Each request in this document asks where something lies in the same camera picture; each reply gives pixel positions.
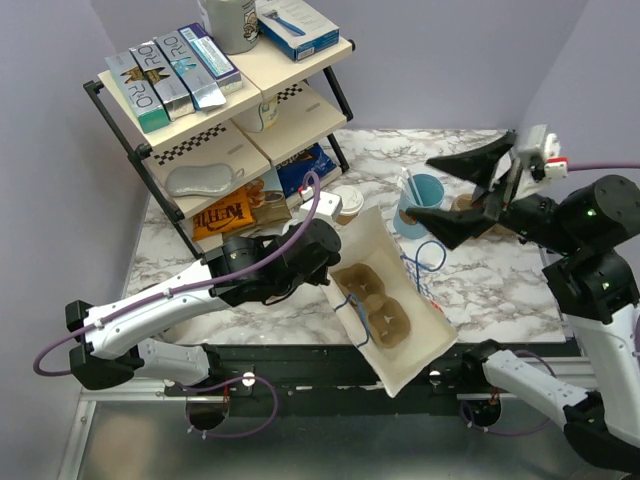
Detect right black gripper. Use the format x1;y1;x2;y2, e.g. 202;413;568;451
404;128;579;252

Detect brown paper cup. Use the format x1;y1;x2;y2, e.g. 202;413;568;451
336;211;359;226

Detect brown cardboard cup carrier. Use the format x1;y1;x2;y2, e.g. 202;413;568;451
333;263;411;349

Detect checkered paper bag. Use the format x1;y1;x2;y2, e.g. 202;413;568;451
400;254;444;313

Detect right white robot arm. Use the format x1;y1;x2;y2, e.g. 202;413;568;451
408;125;639;474

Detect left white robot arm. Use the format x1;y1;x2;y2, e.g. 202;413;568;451
66;219;341;395

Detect stacked brown cup carriers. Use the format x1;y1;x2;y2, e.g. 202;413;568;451
450;194;515;238

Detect brown cookie package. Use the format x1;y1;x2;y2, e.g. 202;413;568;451
222;167;291;240

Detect orange snack bag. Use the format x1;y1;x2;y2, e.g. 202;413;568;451
192;187;254;241

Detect blue chips bag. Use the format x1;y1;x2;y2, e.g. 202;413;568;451
276;143;336;198

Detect black beige shelf rack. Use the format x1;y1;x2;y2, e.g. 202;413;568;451
84;39;355;257

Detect grey sponge pad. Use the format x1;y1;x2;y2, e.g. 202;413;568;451
164;164;245;198

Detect white patterned mug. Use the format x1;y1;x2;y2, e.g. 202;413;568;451
233;95;279;133

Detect blue silver toothpaste box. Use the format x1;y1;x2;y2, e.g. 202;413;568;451
154;31;226;112

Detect purple white toothpaste box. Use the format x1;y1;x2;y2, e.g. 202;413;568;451
178;23;244;95

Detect blue razor box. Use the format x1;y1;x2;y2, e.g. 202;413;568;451
255;0;340;62

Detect grey printed mug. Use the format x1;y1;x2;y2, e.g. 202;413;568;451
197;0;259;55

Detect teal silver toothpaste box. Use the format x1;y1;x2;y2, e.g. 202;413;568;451
105;52;170;133

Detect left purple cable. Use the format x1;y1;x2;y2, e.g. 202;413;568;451
32;170;280;439

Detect purple cable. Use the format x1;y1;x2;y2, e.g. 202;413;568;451
32;170;280;439
459;160;640;436

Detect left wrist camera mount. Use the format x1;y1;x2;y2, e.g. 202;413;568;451
298;187;343;223

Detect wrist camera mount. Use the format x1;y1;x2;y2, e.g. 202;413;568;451
516;124;568;183
298;187;343;223

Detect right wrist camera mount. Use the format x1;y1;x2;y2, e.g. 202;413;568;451
516;124;568;183

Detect cream bag with blue handles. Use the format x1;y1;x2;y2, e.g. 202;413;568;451
322;207;457;398

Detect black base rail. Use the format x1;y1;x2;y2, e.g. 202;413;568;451
164;343;521;419

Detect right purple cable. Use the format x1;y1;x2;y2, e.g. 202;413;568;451
459;160;640;436

